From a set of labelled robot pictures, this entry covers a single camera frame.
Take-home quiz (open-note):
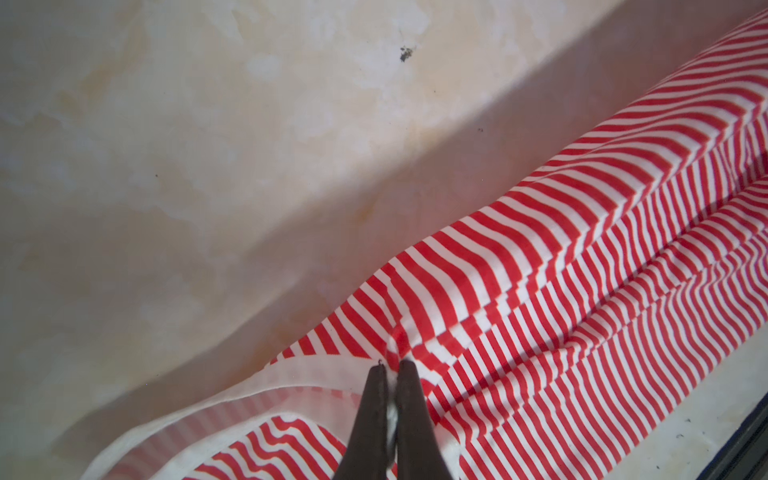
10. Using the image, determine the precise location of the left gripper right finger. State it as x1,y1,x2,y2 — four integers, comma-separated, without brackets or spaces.
395,360,452,480

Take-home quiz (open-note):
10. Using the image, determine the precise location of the red white striped tank top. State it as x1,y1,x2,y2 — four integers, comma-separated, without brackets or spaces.
85,13,767,479

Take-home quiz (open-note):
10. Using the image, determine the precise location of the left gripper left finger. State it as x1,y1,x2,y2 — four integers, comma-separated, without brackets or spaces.
333,364,391,480

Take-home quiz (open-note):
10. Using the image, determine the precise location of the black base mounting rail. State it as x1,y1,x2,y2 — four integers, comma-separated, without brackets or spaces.
697,396,768,480

